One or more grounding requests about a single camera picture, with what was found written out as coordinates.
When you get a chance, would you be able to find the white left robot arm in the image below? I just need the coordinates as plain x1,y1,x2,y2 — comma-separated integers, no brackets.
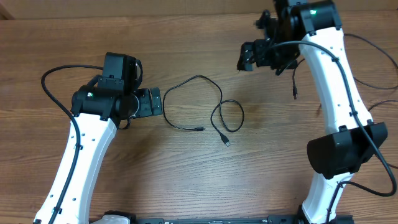
34,52,162,223

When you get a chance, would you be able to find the brown cardboard back panel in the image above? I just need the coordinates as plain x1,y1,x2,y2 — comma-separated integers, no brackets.
0,0,398,21

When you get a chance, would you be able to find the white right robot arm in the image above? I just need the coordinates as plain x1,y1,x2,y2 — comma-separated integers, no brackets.
237,1,388,223

